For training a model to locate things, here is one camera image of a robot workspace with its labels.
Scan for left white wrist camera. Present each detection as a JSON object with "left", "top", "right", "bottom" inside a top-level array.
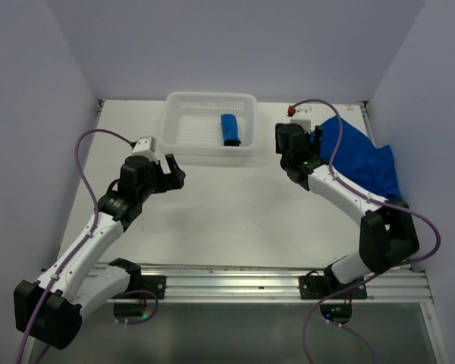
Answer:
[{"left": 131, "top": 136, "right": 156, "bottom": 161}]

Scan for white plastic mesh basket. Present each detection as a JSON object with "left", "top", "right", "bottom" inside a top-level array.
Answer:
[{"left": 158, "top": 92, "right": 259, "bottom": 157}]

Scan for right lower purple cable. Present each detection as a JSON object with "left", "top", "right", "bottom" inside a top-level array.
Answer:
[{"left": 302, "top": 280, "right": 376, "bottom": 364}]

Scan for blue towel with black trim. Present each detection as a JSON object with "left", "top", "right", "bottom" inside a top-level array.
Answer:
[{"left": 220, "top": 114, "right": 241, "bottom": 146}]

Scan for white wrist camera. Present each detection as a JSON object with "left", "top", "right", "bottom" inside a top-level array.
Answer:
[
  {"left": 131, "top": 136, "right": 156, "bottom": 161},
  {"left": 287, "top": 105, "right": 312, "bottom": 133}
]

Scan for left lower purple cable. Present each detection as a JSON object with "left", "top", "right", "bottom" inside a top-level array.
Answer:
[{"left": 113, "top": 290, "right": 160, "bottom": 325}]

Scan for purple cable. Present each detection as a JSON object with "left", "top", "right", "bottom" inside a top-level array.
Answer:
[
  {"left": 302, "top": 280, "right": 376, "bottom": 364},
  {"left": 291, "top": 99, "right": 441, "bottom": 304},
  {"left": 14, "top": 129, "right": 137, "bottom": 364},
  {"left": 113, "top": 290, "right": 160, "bottom": 325}
]

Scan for left black base bracket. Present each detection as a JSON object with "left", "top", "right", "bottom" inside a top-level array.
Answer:
[{"left": 140, "top": 275, "right": 167, "bottom": 300}]

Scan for aluminium mounting rail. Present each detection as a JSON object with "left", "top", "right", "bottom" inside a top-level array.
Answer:
[{"left": 141, "top": 264, "right": 433, "bottom": 303}]

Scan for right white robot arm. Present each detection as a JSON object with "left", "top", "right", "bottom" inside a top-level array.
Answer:
[{"left": 275, "top": 123, "right": 419, "bottom": 298}]

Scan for right black base bracket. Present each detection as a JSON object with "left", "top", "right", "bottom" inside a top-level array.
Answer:
[{"left": 298, "top": 271, "right": 368, "bottom": 300}]

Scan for black base bracket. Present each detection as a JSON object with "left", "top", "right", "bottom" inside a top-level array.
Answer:
[
  {"left": 298, "top": 271, "right": 368, "bottom": 300},
  {"left": 140, "top": 275, "right": 167, "bottom": 300}
]

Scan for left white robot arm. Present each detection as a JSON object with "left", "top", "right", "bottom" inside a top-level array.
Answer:
[{"left": 14, "top": 154, "right": 186, "bottom": 350}]

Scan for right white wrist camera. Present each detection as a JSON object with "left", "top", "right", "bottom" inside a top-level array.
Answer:
[{"left": 287, "top": 105, "right": 312, "bottom": 133}]

